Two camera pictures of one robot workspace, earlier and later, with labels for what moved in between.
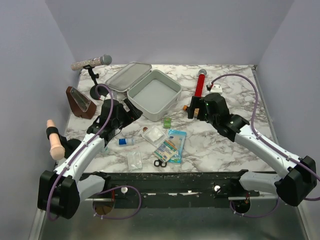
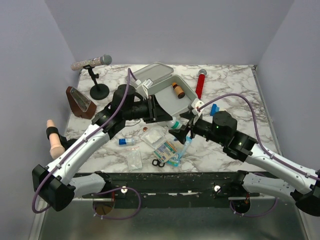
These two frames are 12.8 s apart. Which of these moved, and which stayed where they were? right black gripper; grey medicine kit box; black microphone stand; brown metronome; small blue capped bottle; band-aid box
Moved: right black gripper; grey medicine kit box
Stayed: small blue capped bottle; black microphone stand; band-aid box; brown metronome
